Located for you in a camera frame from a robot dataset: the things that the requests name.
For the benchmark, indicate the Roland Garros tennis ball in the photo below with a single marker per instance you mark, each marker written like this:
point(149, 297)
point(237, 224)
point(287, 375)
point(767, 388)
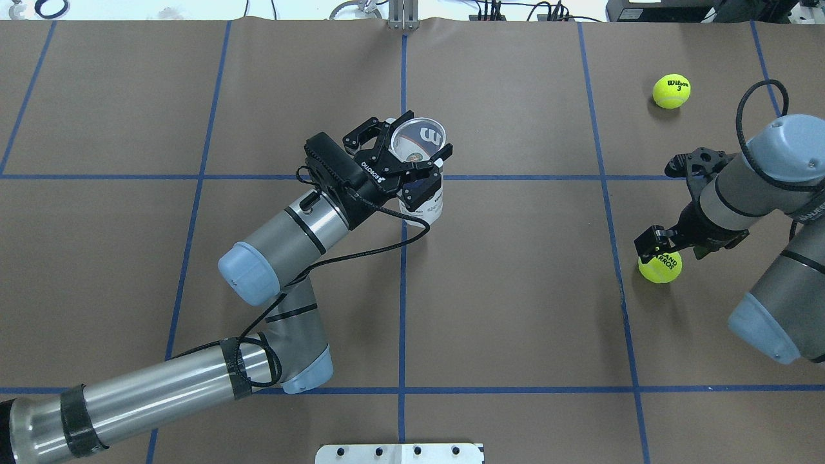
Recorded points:
point(663, 268)

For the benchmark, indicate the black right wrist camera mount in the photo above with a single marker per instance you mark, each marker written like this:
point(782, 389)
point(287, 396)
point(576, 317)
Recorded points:
point(699, 168)

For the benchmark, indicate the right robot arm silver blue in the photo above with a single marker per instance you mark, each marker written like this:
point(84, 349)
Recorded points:
point(775, 182)

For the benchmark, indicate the blue tape roll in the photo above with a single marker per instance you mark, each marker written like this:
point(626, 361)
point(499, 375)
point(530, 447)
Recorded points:
point(51, 10)

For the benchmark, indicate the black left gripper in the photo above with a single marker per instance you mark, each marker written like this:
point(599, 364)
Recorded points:
point(368, 185)

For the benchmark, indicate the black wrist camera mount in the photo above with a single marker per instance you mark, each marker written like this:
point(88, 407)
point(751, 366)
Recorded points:
point(699, 168)
point(335, 172)

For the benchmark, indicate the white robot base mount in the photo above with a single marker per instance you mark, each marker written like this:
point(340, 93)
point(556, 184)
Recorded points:
point(401, 453)

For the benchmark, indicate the aluminium frame post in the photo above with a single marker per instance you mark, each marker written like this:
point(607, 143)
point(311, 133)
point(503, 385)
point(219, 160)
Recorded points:
point(403, 15)

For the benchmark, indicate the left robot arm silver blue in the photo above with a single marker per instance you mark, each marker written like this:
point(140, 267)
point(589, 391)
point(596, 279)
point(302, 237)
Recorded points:
point(286, 346)

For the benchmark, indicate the brown paper table mat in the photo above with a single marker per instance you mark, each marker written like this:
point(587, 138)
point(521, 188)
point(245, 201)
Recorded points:
point(134, 155)

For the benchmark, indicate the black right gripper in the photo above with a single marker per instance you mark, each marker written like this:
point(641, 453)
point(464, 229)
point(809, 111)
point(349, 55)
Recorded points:
point(695, 225)

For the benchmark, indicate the Wilson tennis ball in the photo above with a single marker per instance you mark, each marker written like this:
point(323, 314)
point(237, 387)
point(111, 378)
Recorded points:
point(671, 91)

